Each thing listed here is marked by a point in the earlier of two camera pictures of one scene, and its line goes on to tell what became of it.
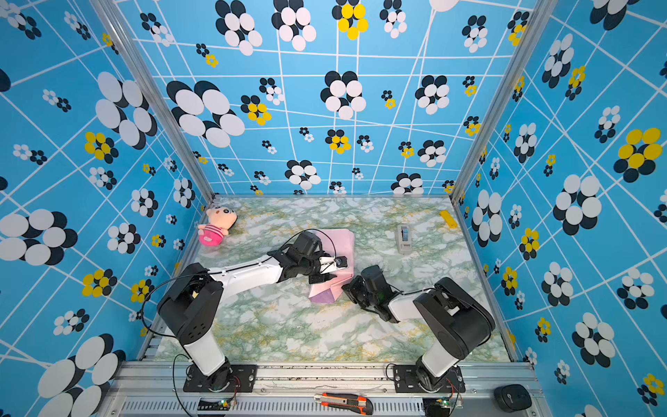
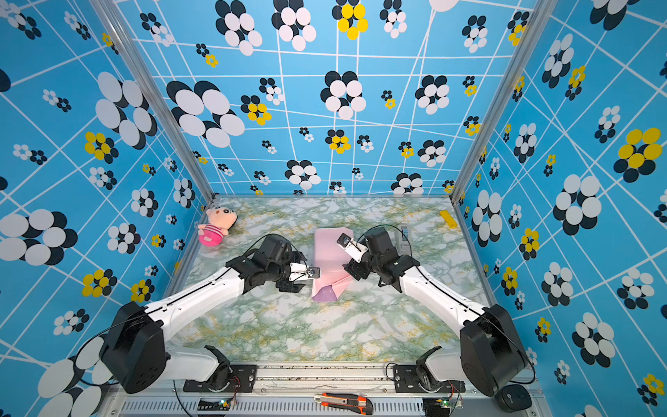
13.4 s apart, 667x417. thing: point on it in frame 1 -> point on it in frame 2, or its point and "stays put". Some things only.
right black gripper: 352,288 -> 355,268
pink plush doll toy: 221,220 stays put
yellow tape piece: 448,219 stays put
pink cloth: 335,243 stays put
